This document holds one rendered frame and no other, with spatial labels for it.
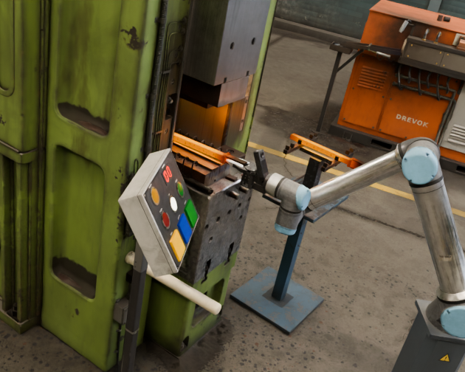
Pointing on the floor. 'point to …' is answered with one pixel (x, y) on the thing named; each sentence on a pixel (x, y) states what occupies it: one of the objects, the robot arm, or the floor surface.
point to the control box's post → (140, 264)
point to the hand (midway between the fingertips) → (230, 158)
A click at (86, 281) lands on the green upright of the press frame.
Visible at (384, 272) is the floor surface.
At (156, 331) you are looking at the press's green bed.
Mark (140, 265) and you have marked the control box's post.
